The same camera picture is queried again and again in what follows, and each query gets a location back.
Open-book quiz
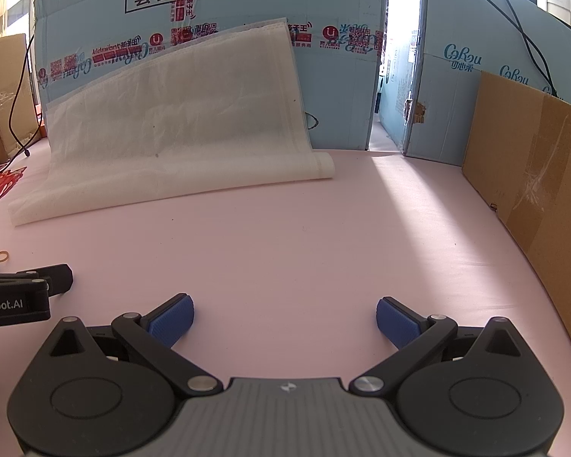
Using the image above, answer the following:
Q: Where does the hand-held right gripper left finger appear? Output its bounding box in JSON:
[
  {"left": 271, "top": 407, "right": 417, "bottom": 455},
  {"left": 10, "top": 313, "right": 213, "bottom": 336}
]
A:
[{"left": 38, "top": 294, "right": 223, "bottom": 397}]

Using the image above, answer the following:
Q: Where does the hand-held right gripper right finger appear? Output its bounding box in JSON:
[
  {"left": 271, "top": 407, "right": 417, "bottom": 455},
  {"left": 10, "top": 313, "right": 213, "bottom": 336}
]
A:
[{"left": 349, "top": 296, "right": 536, "bottom": 397}]

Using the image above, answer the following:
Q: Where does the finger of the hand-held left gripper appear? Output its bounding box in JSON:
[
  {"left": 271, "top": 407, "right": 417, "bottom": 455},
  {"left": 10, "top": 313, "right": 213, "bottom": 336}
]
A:
[{"left": 16, "top": 263, "right": 74, "bottom": 297}]

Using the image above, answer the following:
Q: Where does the white woven cloth sheet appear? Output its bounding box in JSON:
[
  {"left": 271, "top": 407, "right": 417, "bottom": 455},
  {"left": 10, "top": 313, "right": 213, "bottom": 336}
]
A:
[{"left": 8, "top": 18, "right": 335, "bottom": 226}]

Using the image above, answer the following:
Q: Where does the brown cardboard box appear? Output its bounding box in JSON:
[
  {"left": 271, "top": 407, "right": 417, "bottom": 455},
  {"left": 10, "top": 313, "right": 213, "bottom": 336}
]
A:
[{"left": 0, "top": 33, "right": 43, "bottom": 170}]

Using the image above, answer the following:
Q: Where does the brown cardboard sheet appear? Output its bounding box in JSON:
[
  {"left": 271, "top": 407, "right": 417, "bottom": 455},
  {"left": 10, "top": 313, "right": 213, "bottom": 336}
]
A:
[{"left": 461, "top": 70, "right": 571, "bottom": 378}]

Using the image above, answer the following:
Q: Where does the light blue box with torn corner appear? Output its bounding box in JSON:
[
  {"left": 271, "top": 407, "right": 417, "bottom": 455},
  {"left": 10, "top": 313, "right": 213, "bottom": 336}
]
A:
[{"left": 378, "top": 0, "right": 571, "bottom": 168}]

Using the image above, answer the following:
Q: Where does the large light blue cardboard box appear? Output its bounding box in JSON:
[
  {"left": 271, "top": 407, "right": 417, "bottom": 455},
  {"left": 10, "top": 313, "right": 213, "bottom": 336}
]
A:
[{"left": 32, "top": 0, "right": 390, "bottom": 151}]

